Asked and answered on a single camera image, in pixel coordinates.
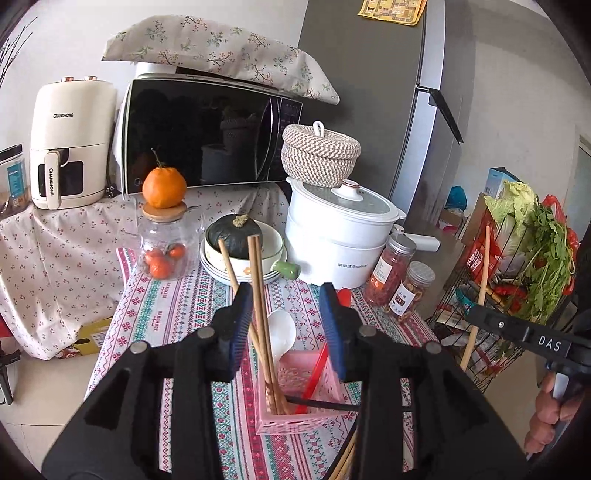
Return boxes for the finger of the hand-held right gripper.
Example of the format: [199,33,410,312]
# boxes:
[464,305,532,344]

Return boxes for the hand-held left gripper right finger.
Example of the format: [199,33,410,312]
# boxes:
[320,282,529,480]

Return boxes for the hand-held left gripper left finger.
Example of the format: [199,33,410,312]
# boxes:
[41,288,254,480]

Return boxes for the white ceramic spoon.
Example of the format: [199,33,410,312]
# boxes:
[267,309,297,370]

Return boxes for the red plastic spoon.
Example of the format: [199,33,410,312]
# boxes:
[293,287,354,414]

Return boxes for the black chopstick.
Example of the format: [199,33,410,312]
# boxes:
[284,394,411,412]

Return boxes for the pink perforated utensil holder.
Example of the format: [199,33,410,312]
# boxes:
[256,348,361,435]

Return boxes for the person's right hand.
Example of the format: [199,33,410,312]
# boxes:
[524,371,585,457]

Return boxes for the patterned striped tablecloth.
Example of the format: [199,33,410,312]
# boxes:
[92,247,462,480]

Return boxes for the red snack packet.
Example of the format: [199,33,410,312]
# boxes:
[464,222,502,282]

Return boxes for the bunch of leafy greens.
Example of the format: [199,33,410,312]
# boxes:
[508,203,573,324]

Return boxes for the jar of red dried fruit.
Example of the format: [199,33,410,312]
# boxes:
[363,234,416,308]

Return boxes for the jar of dried fruit rings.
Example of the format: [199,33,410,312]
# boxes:
[388,261,436,319]

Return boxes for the white electric cooking pot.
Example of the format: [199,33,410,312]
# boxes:
[285,176,441,291]

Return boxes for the green kabocha squash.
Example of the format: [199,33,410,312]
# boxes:
[205,213,264,259]

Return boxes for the napa cabbage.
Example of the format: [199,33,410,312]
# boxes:
[484,181,540,241]

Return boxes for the red plastic bag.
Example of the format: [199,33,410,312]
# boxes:
[540,194,580,259]

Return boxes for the blue plastic bag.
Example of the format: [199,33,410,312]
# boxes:
[445,185,468,210]

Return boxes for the glass jar with wooden lid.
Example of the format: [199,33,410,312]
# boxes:
[137,202,206,281]

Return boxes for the blue box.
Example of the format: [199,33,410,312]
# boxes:
[485,167,522,199]

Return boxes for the yellow cardboard box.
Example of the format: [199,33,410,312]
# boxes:
[69,316,116,357]

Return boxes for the large orange with stem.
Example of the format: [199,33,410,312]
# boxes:
[141,148,188,209]

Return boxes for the woven lidded basket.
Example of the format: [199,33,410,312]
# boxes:
[281,121,362,188]

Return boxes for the white floral side cloth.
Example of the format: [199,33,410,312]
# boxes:
[0,182,296,361]

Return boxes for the black microwave oven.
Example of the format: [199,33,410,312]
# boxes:
[113,69,305,199]

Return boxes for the grey refrigerator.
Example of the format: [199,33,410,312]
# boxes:
[295,0,476,232]

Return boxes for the white air fryer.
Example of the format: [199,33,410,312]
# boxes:
[30,76,117,210]

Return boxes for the clear container with black lid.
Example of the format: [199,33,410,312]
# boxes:
[0,144,33,217]

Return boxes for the floral fabric microwave cover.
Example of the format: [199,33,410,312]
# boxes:
[102,15,341,104]

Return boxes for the yellow paper sheet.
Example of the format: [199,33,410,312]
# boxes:
[358,0,428,26]

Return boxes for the dried twig branches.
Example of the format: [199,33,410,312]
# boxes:
[0,16,38,88]

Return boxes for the black wire rack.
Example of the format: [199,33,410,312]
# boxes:
[427,217,578,393]

